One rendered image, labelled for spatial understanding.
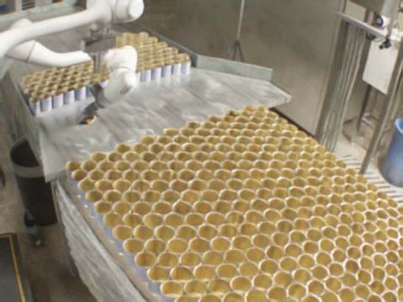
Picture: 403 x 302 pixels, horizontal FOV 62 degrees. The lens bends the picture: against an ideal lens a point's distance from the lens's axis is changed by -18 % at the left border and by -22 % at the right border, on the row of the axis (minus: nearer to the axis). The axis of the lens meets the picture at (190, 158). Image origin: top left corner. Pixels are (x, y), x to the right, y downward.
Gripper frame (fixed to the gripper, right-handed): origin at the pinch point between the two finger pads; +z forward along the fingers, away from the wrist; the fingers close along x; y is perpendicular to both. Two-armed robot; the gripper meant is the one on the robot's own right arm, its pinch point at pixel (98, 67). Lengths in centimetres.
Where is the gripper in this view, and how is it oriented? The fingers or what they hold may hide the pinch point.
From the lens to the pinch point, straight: 148.9
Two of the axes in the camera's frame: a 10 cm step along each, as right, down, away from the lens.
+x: -8.2, 2.7, -5.0
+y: -5.6, -5.2, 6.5
